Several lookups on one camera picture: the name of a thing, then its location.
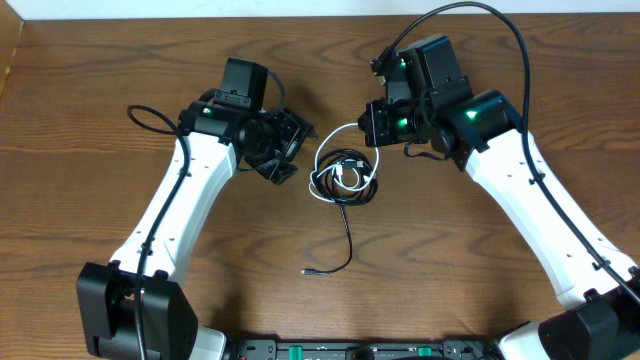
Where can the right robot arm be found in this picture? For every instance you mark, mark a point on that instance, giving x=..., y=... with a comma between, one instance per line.
x=429, y=100

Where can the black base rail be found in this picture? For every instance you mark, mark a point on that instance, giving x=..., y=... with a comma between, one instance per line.
x=268, y=349

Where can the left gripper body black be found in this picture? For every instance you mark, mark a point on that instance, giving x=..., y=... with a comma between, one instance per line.
x=278, y=141

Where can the cardboard box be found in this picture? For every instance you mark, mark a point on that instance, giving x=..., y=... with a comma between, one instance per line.
x=10, y=32

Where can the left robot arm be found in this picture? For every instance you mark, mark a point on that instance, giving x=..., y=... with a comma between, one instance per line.
x=134, y=306

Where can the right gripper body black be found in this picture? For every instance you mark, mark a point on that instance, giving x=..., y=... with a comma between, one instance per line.
x=399, y=122

